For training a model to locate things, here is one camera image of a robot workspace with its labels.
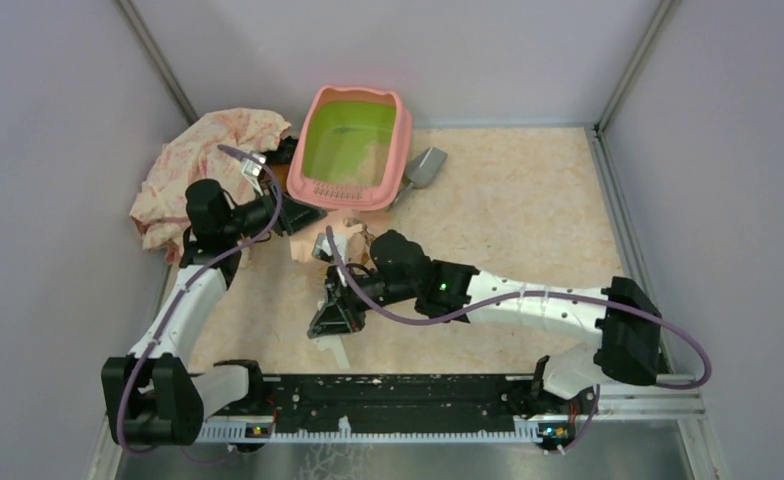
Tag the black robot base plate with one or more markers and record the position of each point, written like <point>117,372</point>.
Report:
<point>402,403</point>

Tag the pink and green litter box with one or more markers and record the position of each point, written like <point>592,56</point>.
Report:
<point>343,117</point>

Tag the pink floral cloth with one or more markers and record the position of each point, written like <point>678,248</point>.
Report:
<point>159,209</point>

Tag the beige litter pellets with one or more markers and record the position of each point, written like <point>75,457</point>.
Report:
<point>364,165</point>

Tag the metal litter scoop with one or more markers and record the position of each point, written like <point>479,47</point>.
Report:
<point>420,172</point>

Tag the dark plant in tray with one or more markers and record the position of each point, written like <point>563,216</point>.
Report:
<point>283,153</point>

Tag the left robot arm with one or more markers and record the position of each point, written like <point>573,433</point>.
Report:
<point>151,397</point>

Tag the white bag sealing clip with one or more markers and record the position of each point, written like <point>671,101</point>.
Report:
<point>335,346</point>

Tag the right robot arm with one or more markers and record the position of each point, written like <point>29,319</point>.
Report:
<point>618,337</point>

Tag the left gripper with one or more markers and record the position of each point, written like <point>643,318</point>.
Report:
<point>295,213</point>

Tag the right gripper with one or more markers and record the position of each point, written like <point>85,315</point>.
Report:
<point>335,312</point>

